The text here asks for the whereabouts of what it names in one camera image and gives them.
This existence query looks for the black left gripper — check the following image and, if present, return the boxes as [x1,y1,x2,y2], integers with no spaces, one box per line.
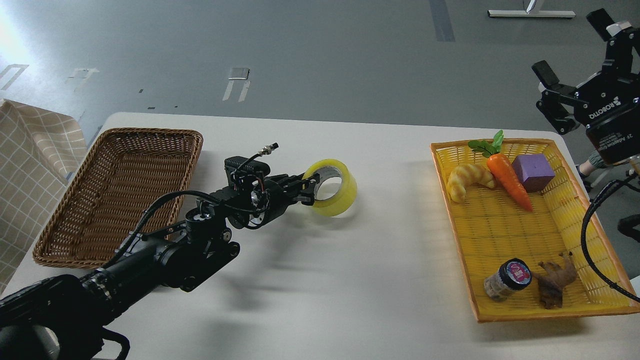
[227,173,322,230]

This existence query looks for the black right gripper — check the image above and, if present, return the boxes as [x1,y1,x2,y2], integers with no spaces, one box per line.
[531,8,640,166]

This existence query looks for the yellow tape roll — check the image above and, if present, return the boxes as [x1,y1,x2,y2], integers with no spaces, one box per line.
[302,158,358,217]

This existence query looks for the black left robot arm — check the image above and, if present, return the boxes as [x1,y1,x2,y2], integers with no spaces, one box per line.
[1,143,322,360]

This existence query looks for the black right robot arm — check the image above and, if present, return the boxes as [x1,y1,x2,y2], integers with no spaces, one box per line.
[531,8,640,240]

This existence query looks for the white stand base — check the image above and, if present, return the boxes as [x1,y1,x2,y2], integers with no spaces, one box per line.
[487,0,576,19]

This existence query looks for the purple cube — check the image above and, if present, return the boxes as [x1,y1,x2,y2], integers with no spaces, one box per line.
[512,153,556,193]

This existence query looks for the toy carrot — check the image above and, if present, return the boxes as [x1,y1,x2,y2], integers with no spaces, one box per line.
[467,129,533,212]

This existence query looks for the toy croissant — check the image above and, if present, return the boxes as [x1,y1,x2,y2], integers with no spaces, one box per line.
[446,163,498,203]

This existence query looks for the yellow plastic basket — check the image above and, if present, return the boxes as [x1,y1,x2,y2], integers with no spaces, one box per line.
[430,137,639,322]

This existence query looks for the brown wicker basket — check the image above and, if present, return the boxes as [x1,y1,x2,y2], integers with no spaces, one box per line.
[32,127,204,269]

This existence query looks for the brown toy animal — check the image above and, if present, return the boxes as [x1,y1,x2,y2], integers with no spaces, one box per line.
[531,251,578,310]

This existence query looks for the small jar blue lid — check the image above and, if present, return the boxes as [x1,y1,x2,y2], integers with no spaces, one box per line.
[483,257,533,302]

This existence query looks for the beige checkered cloth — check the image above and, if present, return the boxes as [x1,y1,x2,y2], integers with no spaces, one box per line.
[0,99,87,291]

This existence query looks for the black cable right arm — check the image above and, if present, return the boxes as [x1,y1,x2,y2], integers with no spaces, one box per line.
[580,172,640,304]

